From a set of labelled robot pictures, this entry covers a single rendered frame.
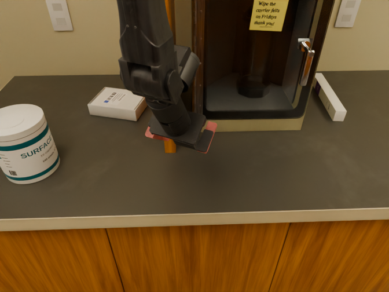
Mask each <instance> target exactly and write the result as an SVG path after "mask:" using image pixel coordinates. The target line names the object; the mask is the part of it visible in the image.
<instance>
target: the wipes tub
mask: <svg viewBox="0 0 389 292"><path fill-rule="evenodd" d="M59 164H60V157H59V154H58V151H57V148H56V145H55V143H54V140H53V137H52V134H51V132H50V129H49V126H48V124H47V121H46V118H45V115H44V113H43V110H42V109H41V108H40V107H38V106H36V105H32V104H16V105H10V106H7V107H4V108H1V109H0V167H1V169H2V170H3V172H4V174H5V176H6V177H7V178H8V180H9V181H11V182H13V183H16V184H30V183H35V182H38V181H40V180H43V179H45V178H46V177H48V176H50V175H51V174H52V173H53V172H54V171H55V170H56V169H57V168H58V166H59Z"/></svg>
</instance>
